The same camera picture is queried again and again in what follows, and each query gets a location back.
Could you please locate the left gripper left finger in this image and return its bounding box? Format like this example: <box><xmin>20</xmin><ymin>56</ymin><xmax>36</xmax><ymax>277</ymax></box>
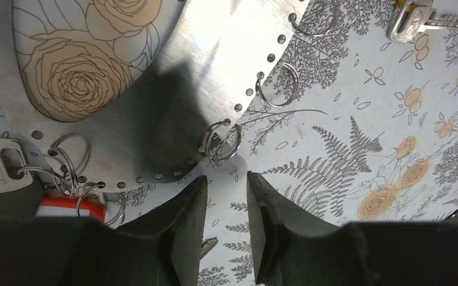
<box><xmin>114</xmin><ymin>176</ymin><xmax>208</xmax><ymax>285</ymax></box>

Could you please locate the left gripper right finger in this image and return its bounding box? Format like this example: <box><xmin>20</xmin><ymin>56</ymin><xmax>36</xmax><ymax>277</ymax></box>
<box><xmin>246</xmin><ymin>172</ymin><xmax>346</xmax><ymax>285</ymax></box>

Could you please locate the split key ring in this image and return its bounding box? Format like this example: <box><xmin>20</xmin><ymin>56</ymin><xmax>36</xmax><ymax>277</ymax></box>
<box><xmin>289</xmin><ymin>0</ymin><xmax>341</xmax><ymax>38</ymax></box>
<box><xmin>255</xmin><ymin>61</ymin><xmax>300</xmax><ymax>108</ymax></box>
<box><xmin>201</xmin><ymin>119</ymin><xmax>243</xmax><ymax>162</ymax></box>

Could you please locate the yellow tagged key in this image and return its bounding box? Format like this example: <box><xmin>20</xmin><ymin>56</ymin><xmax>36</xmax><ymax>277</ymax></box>
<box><xmin>386</xmin><ymin>0</ymin><xmax>458</xmax><ymax>43</ymax></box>

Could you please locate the floral patterned table mat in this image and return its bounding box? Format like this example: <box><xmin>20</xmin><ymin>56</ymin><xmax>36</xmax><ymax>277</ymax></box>
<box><xmin>0</xmin><ymin>1</ymin><xmax>458</xmax><ymax>285</ymax></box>

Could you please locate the red tagged key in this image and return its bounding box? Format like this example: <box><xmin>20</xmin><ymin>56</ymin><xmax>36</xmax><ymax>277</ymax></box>
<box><xmin>0</xmin><ymin>138</ymin><xmax>106</xmax><ymax>222</ymax></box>

